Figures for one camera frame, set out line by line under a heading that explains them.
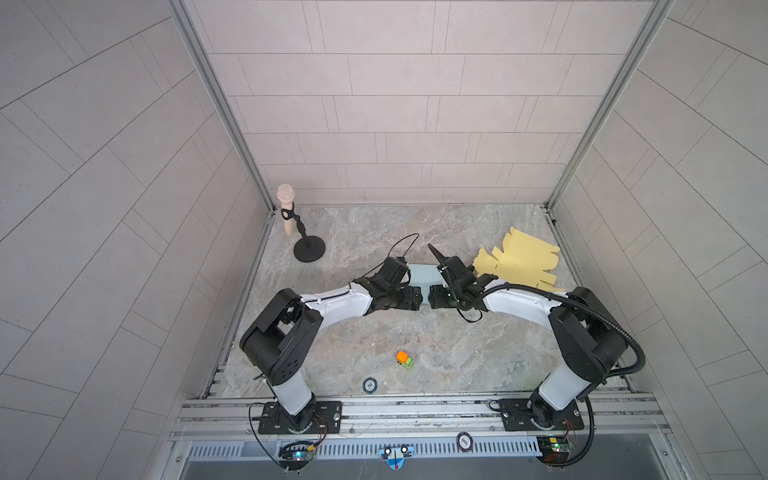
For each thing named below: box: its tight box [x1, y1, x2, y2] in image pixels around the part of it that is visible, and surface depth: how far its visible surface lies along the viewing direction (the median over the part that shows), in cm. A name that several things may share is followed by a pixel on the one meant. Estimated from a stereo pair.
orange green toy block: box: [396, 350, 415, 371], surface depth 80 cm
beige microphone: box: [276, 184, 295, 235], surface depth 86 cm
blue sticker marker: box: [379, 446, 415, 471], surface depth 67 cm
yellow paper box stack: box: [472, 227, 565, 292], surface depth 102 cm
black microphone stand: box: [281, 202, 326, 263], surface depth 104 cm
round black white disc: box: [456, 431, 474, 453], surface depth 69 cm
